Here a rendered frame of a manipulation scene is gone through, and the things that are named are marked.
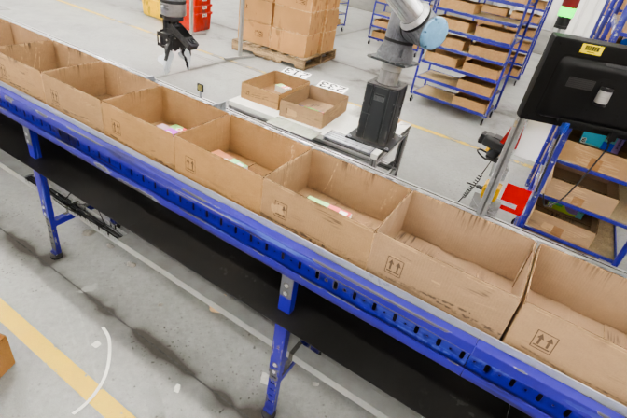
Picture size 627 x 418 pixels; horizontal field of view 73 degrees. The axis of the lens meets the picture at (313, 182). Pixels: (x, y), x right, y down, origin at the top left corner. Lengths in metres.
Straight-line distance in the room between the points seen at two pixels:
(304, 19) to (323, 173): 4.58
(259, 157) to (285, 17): 4.56
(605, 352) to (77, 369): 1.90
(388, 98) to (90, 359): 1.85
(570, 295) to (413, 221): 0.50
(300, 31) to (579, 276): 5.13
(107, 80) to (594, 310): 2.14
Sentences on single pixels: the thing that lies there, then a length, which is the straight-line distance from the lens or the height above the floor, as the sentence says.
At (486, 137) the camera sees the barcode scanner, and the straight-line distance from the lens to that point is 1.95.
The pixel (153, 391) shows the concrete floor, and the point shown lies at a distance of 2.08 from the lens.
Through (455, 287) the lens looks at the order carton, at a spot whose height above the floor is 1.00.
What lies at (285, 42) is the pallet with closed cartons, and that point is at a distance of 6.19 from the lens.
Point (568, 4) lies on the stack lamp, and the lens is 1.79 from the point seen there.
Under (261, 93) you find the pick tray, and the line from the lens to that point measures 2.65.
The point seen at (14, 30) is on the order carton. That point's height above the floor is 1.01.
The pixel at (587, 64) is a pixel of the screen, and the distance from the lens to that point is 1.69.
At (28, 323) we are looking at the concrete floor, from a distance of 2.44.
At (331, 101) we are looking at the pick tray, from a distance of 2.80.
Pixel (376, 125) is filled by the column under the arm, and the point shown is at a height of 0.86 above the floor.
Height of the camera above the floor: 1.74
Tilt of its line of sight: 31 degrees down
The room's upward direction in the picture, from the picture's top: 10 degrees clockwise
